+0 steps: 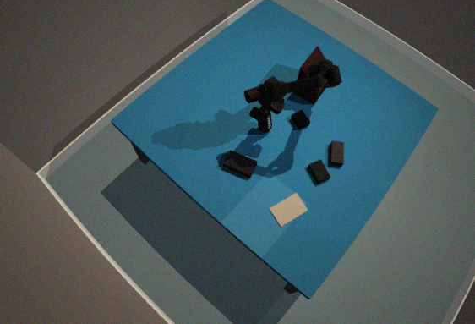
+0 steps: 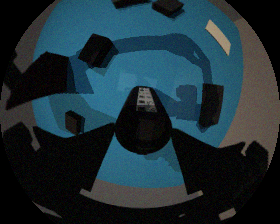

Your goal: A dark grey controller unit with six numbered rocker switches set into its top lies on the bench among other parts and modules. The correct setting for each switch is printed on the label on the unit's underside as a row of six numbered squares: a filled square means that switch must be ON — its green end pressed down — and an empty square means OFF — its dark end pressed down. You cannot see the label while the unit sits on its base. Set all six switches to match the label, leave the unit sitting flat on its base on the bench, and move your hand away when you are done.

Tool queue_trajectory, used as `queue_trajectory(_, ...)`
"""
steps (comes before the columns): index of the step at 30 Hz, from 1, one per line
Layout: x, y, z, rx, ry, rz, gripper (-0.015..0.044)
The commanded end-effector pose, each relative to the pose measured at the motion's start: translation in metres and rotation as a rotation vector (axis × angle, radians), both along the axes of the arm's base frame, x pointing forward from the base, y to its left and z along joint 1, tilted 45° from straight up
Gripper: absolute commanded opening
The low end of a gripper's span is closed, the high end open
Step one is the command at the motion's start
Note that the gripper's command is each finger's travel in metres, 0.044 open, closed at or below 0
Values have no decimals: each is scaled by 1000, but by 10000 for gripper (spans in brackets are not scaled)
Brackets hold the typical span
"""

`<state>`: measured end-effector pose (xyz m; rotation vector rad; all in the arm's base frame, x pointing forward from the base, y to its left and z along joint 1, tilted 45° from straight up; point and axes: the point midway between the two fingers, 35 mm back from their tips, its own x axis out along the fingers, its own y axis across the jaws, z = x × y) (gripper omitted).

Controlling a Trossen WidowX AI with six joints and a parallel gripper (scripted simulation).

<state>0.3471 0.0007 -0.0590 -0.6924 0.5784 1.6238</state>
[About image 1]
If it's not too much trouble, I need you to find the dark grey switch panel with green rocker switches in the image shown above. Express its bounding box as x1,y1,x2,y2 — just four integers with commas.
258,109,272,133

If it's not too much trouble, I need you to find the beige flat rectangular block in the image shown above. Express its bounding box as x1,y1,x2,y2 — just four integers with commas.
269,193,308,227

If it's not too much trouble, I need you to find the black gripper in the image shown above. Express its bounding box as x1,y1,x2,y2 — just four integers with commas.
249,99,270,121

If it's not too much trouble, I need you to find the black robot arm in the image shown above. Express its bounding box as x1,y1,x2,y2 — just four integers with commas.
244,60,342,114

